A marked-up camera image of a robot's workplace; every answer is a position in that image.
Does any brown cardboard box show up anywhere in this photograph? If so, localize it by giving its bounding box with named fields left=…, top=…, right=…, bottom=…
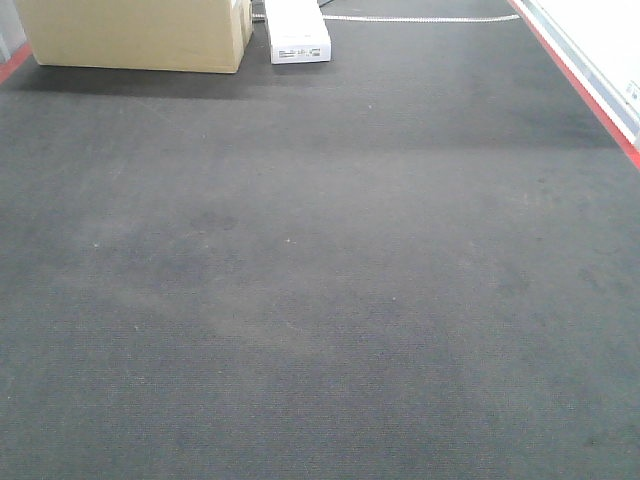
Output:
left=15, top=0, right=253, bottom=74

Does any dark grey conveyor belt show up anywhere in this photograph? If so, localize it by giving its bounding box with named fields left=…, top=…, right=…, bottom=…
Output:
left=1, top=1, right=639, bottom=479

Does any white conveyor side rail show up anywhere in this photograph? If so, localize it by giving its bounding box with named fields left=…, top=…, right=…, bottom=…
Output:
left=518, top=1, right=639, bottom=148

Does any white long carton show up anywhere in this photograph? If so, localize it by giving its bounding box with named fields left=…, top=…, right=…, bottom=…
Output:
left=264, top=0, right=332, bottom=65

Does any red conveyor edge strip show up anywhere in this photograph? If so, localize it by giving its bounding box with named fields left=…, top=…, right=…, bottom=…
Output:
left=509, top=1, right=639, bottom=170

